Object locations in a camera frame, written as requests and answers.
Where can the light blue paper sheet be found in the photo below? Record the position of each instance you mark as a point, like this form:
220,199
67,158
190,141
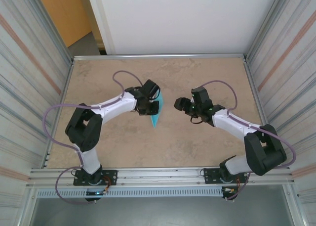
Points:
155,121

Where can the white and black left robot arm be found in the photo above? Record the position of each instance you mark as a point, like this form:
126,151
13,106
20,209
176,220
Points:
118,104

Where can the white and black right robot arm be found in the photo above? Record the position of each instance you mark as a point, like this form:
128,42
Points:
232,124

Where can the grey metal sheet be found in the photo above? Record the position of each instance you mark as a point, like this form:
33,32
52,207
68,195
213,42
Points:
160,211

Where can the small control board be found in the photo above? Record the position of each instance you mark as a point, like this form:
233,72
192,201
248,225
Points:
95,195
229,192

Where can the striped translucent side panel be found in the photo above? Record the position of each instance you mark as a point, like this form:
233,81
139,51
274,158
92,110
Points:
296,87
19,87

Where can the orange wooden door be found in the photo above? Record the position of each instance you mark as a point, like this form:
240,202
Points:
61,13

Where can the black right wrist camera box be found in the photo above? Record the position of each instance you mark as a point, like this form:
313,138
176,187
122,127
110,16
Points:
201,95

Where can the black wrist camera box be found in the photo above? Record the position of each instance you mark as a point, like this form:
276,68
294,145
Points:
201,95
151,87

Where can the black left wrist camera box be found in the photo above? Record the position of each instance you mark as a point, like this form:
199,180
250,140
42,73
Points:
151,87

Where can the long aluminium table edge rail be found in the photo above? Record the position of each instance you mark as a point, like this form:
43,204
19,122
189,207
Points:
160,56

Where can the short aluminium table edge rail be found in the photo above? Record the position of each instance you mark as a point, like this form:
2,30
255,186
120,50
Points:
60,107
259,107

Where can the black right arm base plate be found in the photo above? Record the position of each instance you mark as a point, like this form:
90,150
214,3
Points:
209,175

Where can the wide aluminium mounting rail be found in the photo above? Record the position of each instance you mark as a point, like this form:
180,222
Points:
160,179

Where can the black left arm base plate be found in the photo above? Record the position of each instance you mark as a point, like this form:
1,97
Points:
111,176

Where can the white door frame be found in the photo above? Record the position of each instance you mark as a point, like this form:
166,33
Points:
101,20

